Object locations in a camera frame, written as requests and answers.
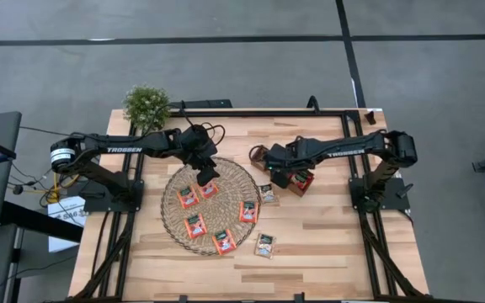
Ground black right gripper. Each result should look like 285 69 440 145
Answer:
269 136 317 190

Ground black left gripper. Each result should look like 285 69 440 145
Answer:
173 124 221 187

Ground orange tea packet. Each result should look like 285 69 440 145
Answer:
177 186 200 210
211 229 238 256
197 180 221 199
238 200 260 224
184 213 208 240

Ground beige tea packet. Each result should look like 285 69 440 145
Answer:
258 183 280 206

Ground red tea packet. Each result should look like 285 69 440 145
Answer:
289 169 315 193

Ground clear snack packet foreground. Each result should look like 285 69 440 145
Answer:
253 233 277 260

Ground wooden compartment box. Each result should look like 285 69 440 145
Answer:
248 144 316 198

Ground round woven placemat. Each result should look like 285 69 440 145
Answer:
160 156 263 257

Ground black power strip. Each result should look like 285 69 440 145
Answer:
169 98 233 110

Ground green potted plant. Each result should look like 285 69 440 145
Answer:
122 84 172 130

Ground white paper sheet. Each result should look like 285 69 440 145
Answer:
47 195 88 253

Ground black desk beam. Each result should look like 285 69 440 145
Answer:
0 200 84 243

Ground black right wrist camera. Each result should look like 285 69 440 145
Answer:
264 144 289 172

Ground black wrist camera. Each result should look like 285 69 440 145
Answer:
264 144 289 172
181 124 219 159

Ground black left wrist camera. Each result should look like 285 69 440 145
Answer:
181 124 219 159

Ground black aluminium table frame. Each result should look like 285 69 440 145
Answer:
67 108 431 303

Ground black left camera cable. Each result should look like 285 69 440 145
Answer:
139 100 227 148

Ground black cable clamp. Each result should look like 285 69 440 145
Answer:
306 95 322 114

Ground yellow cable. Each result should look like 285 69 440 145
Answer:
35 172 80 206

